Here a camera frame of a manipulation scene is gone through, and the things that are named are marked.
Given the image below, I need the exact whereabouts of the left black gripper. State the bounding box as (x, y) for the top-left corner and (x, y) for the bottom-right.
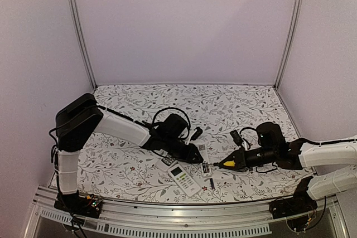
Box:
(163, 136), (204, 164)

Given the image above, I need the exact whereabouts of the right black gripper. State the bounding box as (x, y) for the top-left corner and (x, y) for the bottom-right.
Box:
(219, 147), (277, 173)

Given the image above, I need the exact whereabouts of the yellow pry tool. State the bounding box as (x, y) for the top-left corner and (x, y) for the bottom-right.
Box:
(213, 161), (235, 167)

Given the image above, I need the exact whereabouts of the slim white remote control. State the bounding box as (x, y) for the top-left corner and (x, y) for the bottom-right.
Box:
(197, 144), (212, 177)

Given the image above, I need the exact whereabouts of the black-faced white remote control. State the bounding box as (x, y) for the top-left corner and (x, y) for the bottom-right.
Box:
(156, 158), (177, 172)

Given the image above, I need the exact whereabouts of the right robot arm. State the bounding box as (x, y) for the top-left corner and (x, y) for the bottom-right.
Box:
(216, 122), (356, 213)

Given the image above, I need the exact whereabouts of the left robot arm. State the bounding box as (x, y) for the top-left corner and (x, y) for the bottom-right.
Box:
(53, 93), (204, 212)

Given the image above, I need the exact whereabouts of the white remote with display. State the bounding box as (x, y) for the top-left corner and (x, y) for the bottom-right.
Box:
(167, 164), (201, 197)

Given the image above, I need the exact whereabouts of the left purple AAA battery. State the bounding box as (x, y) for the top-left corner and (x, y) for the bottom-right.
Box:
(209, 178), (215, 190)

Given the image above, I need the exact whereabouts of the floral patterned table mat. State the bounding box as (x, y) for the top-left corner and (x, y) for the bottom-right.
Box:
(77, 85), (313, 204)

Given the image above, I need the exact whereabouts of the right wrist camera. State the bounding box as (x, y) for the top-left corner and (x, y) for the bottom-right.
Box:
(229, 130), (250, 150)

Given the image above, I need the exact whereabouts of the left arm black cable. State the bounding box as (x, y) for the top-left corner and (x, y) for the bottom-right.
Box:
(49, 106), (192, 166)

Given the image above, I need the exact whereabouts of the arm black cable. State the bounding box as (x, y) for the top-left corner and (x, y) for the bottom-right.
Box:
(239, 126), (357, 147)
(49, 106), (192, 166)

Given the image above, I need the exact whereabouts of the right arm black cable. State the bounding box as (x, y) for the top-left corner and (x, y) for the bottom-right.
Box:
(239, 126), (357, 147)

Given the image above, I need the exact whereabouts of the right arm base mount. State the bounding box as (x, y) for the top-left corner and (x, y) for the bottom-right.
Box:
(269, 194), (317, 232)

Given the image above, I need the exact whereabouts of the front aluminium rail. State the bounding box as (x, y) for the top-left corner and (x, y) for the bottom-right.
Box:
(26, 193), (346, 238)

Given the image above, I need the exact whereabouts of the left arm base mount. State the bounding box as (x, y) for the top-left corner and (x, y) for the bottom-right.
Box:
(54, 192), (103, 219)

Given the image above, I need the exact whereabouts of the right aluminium frame post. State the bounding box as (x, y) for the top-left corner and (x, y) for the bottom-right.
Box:
(274, 0), (303, 90)

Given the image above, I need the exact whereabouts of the aluminium frame post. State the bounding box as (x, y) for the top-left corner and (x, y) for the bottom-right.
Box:
(274, 0), (303, 90)
(68, 0), (98, 90)

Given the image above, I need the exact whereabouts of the left aluminium frame post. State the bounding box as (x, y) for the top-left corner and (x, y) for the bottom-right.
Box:
(68, 0), (98, 90)

